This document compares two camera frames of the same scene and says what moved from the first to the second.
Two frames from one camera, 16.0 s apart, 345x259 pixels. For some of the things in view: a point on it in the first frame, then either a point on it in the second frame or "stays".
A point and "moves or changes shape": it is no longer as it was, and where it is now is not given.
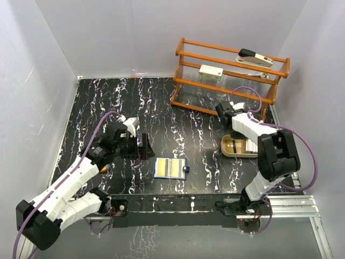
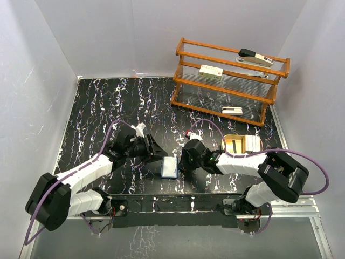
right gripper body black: [232, 135] to [190, 163]
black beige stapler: [249, 57] stays
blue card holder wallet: [170, 168] moves or changes shape
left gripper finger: [145, 155] to [152, 159]
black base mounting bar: [173, 210] stays
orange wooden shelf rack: [220, 79] stays
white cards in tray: [250, 145] stays
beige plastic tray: [235, 148] stays
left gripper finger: [147, 151] to [156, 149]
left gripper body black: [128, 149] stays
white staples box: [212, 72] stays
